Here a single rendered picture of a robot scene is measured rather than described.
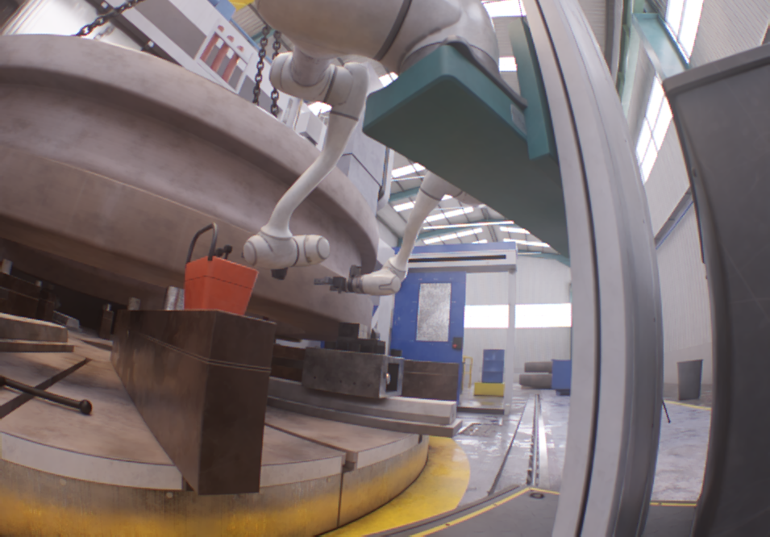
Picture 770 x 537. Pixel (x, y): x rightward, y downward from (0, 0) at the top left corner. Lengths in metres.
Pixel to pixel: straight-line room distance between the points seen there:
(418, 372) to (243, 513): 2.17
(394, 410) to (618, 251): 1.54
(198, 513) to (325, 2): 1.10
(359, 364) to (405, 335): 4.33
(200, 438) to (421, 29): 0.77
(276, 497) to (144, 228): 1.03
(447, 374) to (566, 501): 2.66
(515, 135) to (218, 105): 1.46
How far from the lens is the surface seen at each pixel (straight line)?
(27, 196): 1.57
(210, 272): 0.84
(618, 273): 0.38
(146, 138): 1.74
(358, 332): 1.93
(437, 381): 3.00
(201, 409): 0.73
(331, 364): 1.85
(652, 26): 13.34
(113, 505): 1.00
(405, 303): 6.18
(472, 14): 0.58
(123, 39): 5.43
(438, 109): 0.44
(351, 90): 1.15
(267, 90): 9.07
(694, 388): 7.33
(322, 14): 0.53
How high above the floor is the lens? 0.63
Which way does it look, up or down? 19 degrees up
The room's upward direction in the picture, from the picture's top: 6 degrees clockwise
